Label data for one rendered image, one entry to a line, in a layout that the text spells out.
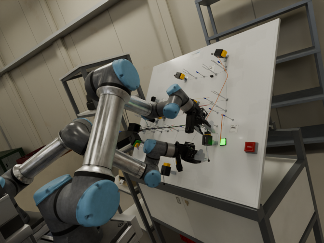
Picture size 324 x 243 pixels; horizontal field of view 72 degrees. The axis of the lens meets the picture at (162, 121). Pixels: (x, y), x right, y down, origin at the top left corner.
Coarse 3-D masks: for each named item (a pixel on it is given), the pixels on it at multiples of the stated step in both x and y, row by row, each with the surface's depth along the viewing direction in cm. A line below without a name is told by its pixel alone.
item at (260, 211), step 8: (144, 184) 178; (160, 184) 159; (168, 184) 152; (176, 192) 147; (184, 192) 140; (192, 192) 134; (192, 200) 137; (200, 200) 131; (208, 200) 125; (216, 200) 120; (224, 200) 117; (224, 208) 118; (232, 208) 113; (240, 208) 109; (248, 208) 105; (248, 216) 107; (256, 216) 103
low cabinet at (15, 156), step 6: (6, 150) 774; (12, 150) 719; (18, 150) 714; (0, 156) 677; (6, 156) 684; (12, 156) 697; (18, 156) 711; (0, 162) 669; (6, 162) 681; (12, 162) 694; (0, 168) 666; (6, 168) 679; (0, 174) 664
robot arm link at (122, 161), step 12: (72, 132) 94; (84, 132) 95; (72, 144) 93; (84, 144) 93; (120, 156) 97; (120, 168) 98; (132, 168) 98; (144, 168) 100; (156, 168) 104; (144, 180) 99; (156, 180) 98
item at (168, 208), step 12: (144, 192) 194; (156, 192) 178; (168, 192) 163; (156, 204) 186; (168, 204) 171; (180, 204) 158; (156, 216) 196; (168, 216) 179; (180, 216) 164; (180, 228) 172; (192, 228) 159
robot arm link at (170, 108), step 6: (174, 96) 112; (162, 102) 113; (168, 102) 110; (174, 102) 109; (180, 102) 112; (162, 108) 111; (168, 108) 107; (174, 108) 107; (162, 114) 113; (168, 114) 109; (174, 114) 108
